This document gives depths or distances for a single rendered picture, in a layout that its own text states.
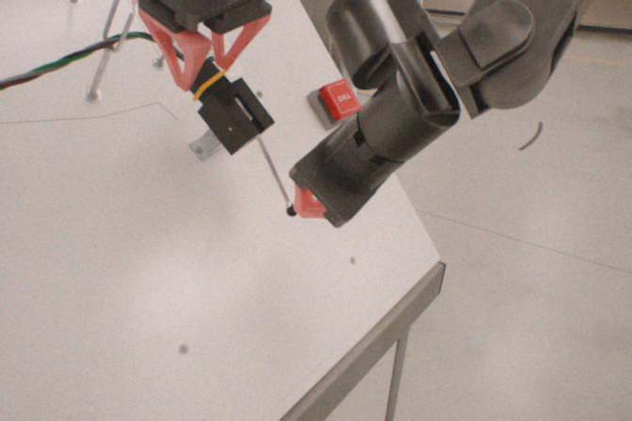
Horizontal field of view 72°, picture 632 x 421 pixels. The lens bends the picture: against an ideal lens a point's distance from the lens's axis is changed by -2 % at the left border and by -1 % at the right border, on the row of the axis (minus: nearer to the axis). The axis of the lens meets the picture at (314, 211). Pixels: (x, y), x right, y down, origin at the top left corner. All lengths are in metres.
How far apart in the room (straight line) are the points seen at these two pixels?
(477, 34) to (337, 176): 0.15
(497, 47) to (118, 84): 0.37
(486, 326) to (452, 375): 0.29
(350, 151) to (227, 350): 0.24
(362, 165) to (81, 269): 0.26
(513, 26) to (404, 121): 0.08
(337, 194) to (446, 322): 1.50
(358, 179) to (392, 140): 0.05
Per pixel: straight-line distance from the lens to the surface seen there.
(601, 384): 1.87
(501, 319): 1.93
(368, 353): 0.59
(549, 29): 0.31
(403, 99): 0.31
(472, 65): 0.30
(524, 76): 0.31
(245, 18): 0.41
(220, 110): 0.44
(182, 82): 0.44
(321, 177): 0.37
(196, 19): 0.36
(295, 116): 0.60
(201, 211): 0.48
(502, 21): 0.30
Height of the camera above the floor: 1.30
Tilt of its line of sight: 33 degrees down
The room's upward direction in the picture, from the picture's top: straight up
